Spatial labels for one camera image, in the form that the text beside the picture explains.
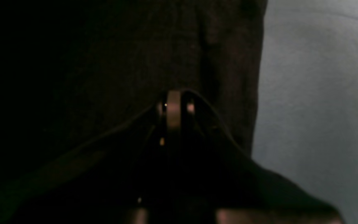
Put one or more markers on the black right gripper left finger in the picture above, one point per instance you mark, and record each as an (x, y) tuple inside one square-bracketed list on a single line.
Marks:
[(144, 163)]

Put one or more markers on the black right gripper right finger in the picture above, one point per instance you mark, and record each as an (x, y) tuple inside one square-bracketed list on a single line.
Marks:
[(237, 187)]

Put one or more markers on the blue table cloth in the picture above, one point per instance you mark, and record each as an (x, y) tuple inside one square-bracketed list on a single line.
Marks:
[(307, 126)]

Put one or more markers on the dark grey T-shirt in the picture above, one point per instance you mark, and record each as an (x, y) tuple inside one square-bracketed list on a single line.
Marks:
[(74, 71)]

